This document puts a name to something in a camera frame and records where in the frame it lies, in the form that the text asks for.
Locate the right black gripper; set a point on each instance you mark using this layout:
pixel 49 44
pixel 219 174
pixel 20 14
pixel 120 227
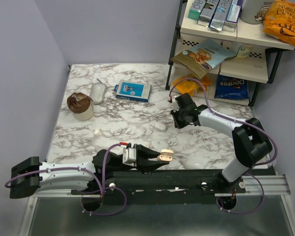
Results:
pixel 177 124

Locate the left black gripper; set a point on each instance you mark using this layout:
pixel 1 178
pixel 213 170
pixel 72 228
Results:
pixel 143 154

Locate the beige earbud charging case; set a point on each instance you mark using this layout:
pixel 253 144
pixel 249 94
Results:
pixel 165 155

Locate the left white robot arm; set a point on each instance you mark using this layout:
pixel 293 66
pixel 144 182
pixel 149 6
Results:
pixel 32 175

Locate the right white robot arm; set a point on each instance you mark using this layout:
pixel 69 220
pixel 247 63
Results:
pixel 251 144

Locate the white earbud charging case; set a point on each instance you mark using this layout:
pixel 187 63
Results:
pixel 160 127

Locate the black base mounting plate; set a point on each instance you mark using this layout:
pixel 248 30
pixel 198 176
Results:
pixel 164 187

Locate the orange snack bag lower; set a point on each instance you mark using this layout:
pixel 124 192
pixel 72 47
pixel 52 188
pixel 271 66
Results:
pixel 191 87

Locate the blue Doritos bag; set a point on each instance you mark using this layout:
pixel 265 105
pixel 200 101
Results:
pixel 231 88

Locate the gold blue snack bag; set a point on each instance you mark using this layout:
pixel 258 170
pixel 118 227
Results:
pixel 204 57

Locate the blue Harry's razor box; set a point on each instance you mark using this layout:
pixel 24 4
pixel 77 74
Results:
pixel 132 91

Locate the teal toothpaste box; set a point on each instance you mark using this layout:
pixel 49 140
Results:
pixel 196 9

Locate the orange kettle chips bag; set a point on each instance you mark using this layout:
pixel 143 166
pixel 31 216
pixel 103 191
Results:
pixel 279 21

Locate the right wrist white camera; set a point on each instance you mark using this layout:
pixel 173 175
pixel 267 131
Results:
pixel 173 102

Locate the wrist white camera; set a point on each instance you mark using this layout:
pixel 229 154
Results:
pixel 173 102
pixel 129 154

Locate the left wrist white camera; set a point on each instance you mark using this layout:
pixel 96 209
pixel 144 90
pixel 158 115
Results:
pixel 129 154

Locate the black frame shelf rack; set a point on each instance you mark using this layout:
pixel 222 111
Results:
pixel 259 67

